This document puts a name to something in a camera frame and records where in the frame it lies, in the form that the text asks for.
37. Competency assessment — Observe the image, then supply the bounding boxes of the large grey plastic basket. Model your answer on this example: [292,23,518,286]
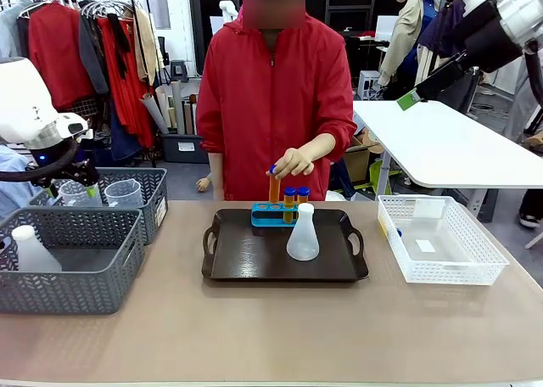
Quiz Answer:
[0,207,147,316]

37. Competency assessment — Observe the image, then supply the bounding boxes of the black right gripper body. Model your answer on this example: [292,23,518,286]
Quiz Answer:
[461,0,526,75]

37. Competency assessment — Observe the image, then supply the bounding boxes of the dark grey hanging garment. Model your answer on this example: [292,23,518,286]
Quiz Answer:
[78,12,110,95]

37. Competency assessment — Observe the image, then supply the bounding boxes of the mannequin in beige coat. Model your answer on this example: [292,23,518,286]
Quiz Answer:
[378,0,439,89]

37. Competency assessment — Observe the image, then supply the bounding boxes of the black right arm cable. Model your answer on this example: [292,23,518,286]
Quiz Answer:
[523,40,543,110]

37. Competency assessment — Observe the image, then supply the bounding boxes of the dark grey storage bin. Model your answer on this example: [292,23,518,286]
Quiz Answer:
[160,132,210,164]

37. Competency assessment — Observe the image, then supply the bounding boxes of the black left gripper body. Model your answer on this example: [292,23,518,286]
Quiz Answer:
[25,140,101,188]

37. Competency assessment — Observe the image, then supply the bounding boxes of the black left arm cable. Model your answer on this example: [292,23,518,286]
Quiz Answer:
[0,137,82,183]

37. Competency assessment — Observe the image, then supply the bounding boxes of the white computer case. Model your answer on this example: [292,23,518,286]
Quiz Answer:
[357,69,383,100]

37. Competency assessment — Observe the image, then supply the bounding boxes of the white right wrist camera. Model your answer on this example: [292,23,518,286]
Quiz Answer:
[461,0,485,18]

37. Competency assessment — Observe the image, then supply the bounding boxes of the person in blue shirt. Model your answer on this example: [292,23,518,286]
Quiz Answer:
[0,143,43,212]

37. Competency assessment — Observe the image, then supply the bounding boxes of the brown cardboard box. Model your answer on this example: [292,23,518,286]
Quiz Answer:
[341,126,385,184]

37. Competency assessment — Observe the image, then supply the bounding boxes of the beige hanging garment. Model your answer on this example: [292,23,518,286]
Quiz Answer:
[132,7,165,86]

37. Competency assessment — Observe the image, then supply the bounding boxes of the black step stool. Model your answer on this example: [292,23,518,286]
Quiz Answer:
[169,59,190,82]

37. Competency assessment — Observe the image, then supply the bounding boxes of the light grey hanging jacket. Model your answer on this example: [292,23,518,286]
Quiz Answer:
[0,0,31,61]

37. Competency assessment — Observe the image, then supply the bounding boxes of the person in red jacket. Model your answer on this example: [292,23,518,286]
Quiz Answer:
[196,0,358,202]

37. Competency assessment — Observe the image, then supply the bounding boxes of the white table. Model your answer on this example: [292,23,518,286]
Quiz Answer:
[351,99,543,190]

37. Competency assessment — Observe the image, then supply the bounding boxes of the dark brown serving tray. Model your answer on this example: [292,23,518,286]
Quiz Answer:
[202,208,370,283]

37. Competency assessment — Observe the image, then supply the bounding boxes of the small grey plastic basket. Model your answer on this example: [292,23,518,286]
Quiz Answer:
[27,167,169,247]

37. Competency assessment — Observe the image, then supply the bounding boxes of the translucent white conical flask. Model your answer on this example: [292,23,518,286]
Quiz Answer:
[10,224,64,273]
[285,202,321,262]

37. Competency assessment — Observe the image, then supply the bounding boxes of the blue test tube rack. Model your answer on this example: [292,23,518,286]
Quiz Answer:
[250,202,313,228]

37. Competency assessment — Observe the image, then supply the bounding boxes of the person's left hand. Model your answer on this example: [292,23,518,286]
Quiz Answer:
[265,146,316,181]

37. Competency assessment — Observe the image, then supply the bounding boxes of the clear plastic beaker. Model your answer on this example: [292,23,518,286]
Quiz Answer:
[104,178,144,210]
[56,179,104,208]

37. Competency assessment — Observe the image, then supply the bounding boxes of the black clothes rack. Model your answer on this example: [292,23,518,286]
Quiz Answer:
[7,0,159,167]

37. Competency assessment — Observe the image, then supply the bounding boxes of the green bag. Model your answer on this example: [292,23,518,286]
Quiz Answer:
[367,159,405,189]

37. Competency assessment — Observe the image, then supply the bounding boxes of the white plastic lattice basket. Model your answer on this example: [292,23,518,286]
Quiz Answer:
[377,193,511,286]

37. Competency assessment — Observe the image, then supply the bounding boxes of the red hanging dress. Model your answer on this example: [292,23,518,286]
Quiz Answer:
[97,16,156,149]

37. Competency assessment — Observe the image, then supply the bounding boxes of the person in black trousers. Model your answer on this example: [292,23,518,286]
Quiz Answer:
[518,188,543,230]

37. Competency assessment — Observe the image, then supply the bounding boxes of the black hanging scarf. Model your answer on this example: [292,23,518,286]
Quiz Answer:
[105,12,132,79]

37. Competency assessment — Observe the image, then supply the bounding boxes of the grey paper roll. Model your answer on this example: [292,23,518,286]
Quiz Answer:
[140,92,171,135]

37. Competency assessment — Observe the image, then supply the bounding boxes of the person's left forearm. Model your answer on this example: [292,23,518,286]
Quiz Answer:
[303,122,358,164]

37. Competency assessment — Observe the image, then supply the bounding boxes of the red hanging jacket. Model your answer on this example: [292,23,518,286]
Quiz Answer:
[26,3,97,113]

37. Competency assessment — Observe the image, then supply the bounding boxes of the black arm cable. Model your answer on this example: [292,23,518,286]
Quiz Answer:
[523,40,543,110]
[0,137,82,183]

